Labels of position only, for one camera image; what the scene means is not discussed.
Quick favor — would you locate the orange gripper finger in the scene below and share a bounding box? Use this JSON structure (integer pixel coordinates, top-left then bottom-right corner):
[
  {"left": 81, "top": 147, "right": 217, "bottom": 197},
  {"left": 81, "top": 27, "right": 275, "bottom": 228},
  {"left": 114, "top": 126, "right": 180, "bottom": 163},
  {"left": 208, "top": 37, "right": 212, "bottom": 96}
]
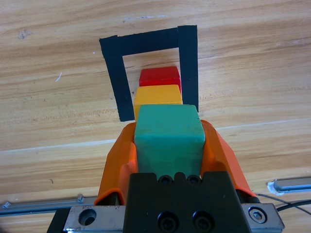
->
[
  {"left": 199, "top": 119, "right": 256, "bottom": 197},
  {"left": 93, "top": 122, "right": 139, "bottom": 207}
]

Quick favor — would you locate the green wooden block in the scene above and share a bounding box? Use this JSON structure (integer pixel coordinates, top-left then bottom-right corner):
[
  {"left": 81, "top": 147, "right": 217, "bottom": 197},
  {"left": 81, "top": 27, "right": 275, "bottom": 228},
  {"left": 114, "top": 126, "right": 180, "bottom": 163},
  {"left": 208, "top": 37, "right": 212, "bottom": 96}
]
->
[{"left": 134, "top": 104, "right": 206, "bottom": 179}]

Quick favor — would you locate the yellow wooden block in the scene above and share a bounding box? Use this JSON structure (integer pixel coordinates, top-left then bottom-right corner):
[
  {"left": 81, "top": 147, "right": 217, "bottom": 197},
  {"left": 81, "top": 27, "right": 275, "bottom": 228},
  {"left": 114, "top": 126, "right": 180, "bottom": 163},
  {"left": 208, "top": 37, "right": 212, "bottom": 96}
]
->
[{"left": 133, "top": 84, "right": 183, "bottom": 122}]

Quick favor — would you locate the red wooden block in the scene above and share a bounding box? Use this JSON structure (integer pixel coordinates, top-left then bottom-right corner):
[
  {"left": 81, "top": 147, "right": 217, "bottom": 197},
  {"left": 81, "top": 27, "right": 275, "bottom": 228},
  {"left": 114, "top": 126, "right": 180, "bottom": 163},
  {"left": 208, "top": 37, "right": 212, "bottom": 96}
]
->
[{"left": 138, "top": 66, "right": 182, "bottom": 94}]

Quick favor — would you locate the black tape square outline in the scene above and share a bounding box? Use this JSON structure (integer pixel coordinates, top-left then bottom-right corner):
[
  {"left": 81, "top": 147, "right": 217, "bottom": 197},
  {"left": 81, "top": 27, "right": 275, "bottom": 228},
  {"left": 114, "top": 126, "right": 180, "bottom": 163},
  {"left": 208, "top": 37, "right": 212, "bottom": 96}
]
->
[{"left": 99, "top": 25, "right": 200, "bottom": 122}]

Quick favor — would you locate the aluminium rail strip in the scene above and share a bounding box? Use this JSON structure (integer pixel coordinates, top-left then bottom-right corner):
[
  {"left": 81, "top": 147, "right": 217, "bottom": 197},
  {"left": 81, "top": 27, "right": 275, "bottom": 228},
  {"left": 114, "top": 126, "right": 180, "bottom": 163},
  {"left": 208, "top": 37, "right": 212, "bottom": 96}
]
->
[
  {"left": 267, "top": 177, "right": 311, "bottom": 196},
  {"left": 0, "top": 193, "right": 98, "bottom": 216}
]

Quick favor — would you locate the thin black table cable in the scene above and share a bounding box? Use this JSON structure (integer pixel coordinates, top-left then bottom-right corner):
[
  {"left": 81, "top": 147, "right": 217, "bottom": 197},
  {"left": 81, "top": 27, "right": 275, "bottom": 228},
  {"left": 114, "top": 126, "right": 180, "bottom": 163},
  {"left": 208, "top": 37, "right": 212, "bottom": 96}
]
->
[{"left": 255, "top": 193, "right": 311, "bottom": 216}]

